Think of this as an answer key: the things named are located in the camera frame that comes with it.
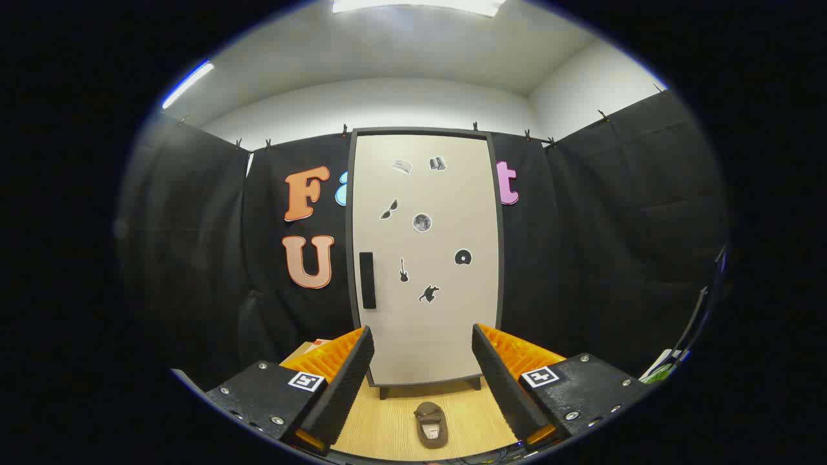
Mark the black backdrop cloth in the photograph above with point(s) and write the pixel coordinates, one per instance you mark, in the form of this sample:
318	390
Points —
581	258

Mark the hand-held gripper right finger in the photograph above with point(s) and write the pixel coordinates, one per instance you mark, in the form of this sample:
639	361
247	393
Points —
504	394

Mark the dark grey shoe cabinet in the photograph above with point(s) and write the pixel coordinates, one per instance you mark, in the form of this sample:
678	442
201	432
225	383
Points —
349	245

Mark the white and green object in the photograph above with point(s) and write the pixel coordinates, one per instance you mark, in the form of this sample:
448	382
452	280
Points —
662	368

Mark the ceiling panel light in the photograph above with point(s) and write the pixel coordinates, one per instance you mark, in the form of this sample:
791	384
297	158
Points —
420	5

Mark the row of black clips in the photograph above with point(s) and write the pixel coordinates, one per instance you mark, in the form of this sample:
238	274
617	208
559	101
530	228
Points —
268	143

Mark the beige shoe cabinet door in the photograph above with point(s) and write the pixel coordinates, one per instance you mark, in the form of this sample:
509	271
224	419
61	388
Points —
426	323

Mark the ceiling strip light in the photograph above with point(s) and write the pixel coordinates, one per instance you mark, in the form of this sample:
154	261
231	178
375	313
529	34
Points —
187	84

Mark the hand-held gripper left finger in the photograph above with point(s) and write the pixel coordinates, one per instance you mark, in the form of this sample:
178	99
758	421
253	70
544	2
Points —
342	394

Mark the brown fluffy shoe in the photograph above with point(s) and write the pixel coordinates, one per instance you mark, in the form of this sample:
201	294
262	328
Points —
431	433

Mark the black metal stand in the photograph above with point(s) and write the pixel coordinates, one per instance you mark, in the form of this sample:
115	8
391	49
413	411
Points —
694	316

